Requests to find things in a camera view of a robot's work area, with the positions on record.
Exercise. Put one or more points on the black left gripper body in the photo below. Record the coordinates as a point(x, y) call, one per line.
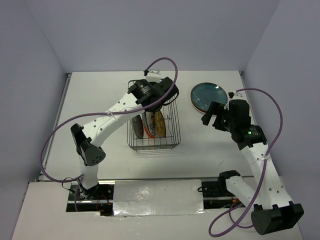
point(158, 107)

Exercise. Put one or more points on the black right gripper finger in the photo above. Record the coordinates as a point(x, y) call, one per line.
point(206, 118)
point(215, 109)

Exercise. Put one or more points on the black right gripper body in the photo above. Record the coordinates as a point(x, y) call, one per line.
point(224, 122)

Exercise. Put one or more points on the red and teal patterned plate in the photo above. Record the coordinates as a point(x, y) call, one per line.
point(199, 105)

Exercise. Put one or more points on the dark teal blossom plate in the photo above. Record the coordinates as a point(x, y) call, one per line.
point(208, 92)

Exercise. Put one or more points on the blue floral white plate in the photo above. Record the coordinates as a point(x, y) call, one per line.
point(149, 119)

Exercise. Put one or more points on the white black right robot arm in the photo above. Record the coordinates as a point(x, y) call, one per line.
point(270, 207)

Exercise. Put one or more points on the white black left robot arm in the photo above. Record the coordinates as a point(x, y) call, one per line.
point(142, 96)

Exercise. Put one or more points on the yellow rimmed patterned plate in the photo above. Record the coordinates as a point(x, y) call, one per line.
point(160, 124)

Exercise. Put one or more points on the orange red plate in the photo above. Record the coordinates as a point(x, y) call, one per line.
point(145, 129)

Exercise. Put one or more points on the light green small plate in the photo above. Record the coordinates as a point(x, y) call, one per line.
point(137, 125)

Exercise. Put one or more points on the silver foil tape panel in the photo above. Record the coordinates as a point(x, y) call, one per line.
point(157, 198)

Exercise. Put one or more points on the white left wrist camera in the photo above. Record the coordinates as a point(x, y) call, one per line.
point(152, 75)

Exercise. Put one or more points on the grey wire dish rack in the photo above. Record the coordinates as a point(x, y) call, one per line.
point(157, 142)

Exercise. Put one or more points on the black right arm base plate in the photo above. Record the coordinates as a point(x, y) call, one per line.
point(210, 189)

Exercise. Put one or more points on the aluminium table edge rail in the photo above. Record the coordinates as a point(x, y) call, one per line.
point(45, 151)

